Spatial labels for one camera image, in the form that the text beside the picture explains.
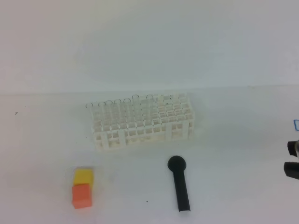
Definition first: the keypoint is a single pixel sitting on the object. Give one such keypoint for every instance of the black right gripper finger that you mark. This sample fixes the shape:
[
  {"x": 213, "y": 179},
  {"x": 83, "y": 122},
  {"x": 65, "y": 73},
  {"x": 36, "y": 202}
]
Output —
[
  {"x": 291, "y": 149},
  {"x": 291, "y": 169}
]

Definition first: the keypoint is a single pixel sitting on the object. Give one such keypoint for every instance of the clear glass test tube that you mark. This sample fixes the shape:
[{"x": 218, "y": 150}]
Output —
[{"x": 297, "y": 148}]

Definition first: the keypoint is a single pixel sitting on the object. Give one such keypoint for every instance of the white plastic test tube rack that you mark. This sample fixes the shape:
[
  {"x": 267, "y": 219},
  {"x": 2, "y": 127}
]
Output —
[{"x": 172, "y": 119}]

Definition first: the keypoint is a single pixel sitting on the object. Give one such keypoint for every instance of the clear test tube in rack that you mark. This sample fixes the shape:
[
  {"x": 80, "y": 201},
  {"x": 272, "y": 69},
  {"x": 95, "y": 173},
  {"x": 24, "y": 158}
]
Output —
[
  {"x": 116, "y": 111},
  {"x": 127, "y": 106},
  {"x": 89, "y": 107},
  {"x": 102, "y": 108},
  {"x": 108, "y": 112},
  {"x": 150, "y": 101},
  {"x": 136, "y": 106}
]

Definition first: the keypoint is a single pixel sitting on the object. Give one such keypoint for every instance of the blue marking at table edge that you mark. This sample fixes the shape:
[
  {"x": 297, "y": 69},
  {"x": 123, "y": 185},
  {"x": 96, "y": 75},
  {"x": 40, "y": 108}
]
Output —
[{"x": 296, "y": 124}]

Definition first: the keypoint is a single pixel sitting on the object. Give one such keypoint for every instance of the black plastic scoop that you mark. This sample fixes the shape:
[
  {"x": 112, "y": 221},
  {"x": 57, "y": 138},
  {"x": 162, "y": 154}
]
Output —
[{"x": 177, "y": 166}]

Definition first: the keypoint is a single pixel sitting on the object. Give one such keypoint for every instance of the yellow cube block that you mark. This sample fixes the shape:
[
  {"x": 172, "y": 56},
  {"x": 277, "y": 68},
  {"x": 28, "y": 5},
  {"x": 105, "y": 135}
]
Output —
[{"x": 83, "y": 176}]

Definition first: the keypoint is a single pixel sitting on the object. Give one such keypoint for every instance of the orange cube block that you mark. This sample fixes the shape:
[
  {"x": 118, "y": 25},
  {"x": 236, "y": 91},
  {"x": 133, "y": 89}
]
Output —
[{"x": 81, "y": 196}]

